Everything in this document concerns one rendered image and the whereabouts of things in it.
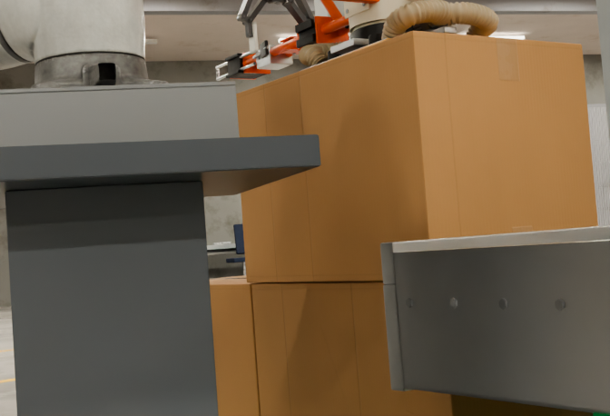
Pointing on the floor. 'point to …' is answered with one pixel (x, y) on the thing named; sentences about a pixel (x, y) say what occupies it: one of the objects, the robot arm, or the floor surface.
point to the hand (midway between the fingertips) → (279, 49)
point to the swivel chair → (239, 246)
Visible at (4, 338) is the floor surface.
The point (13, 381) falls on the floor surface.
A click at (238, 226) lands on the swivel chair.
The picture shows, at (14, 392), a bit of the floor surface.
